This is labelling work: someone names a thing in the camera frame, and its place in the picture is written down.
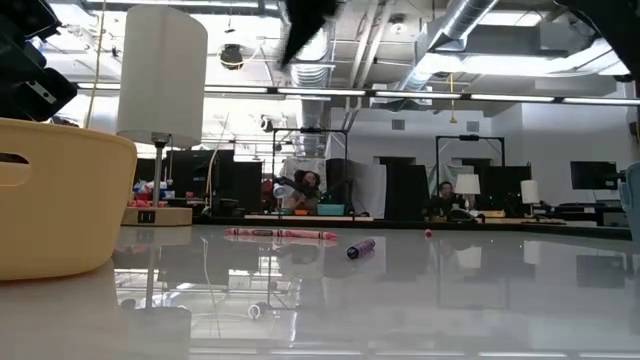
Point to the background wooden table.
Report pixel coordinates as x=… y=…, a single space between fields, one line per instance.
x=360 y=218

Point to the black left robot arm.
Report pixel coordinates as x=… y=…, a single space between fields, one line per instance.
x=30 y=75

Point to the black ceiling dome camera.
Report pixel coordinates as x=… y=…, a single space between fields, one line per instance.
x=231 y=56

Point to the black partition panel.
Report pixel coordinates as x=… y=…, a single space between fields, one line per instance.
x=240 y=185

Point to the long ceiling light strip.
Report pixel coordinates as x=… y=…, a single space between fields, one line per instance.
x=320 y=92

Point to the yellow plastic tray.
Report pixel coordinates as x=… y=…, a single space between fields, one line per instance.
x=60 y=210

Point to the teal storage bin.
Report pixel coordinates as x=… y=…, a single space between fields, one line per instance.
x=331 y=209

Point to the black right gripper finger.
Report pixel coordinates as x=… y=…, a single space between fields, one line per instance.
x=307 y=25

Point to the purple crayon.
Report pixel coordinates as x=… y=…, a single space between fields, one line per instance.
x=361 y=248

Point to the person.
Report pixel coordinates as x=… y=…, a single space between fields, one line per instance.
x=305 y=195
x=445 y=200

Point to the pile of crayons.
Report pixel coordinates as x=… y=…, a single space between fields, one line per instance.
x=280 y=233

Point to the small red piece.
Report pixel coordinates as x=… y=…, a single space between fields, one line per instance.
x=152 y=203
x=136 y=203

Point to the black monitor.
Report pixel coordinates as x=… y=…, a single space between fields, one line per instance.
x=593 y=175

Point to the white shade table lamp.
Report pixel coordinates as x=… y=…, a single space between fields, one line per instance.
x=162 y=75

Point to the black rig frame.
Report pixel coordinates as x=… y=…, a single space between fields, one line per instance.
x=470 y=137
x=310 y=130

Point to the small white background lamp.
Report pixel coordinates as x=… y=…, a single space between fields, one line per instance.
x=467 y=184
x=529 y=191

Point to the yellow pole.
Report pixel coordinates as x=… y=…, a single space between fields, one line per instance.
x=95 y=55

